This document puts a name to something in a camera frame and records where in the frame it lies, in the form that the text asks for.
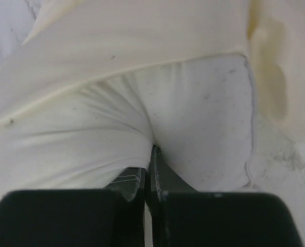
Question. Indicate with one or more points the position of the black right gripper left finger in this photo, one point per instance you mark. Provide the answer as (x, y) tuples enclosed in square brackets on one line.
[(112, 216)]

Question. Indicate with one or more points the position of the cream yellow pillowcase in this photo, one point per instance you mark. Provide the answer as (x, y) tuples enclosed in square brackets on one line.
[(73, 43)]

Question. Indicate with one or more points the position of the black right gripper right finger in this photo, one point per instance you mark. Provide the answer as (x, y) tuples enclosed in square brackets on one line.
[(183, 216)]

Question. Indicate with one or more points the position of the white pillow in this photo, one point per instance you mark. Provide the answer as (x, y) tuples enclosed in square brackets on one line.
[(198, 112)]

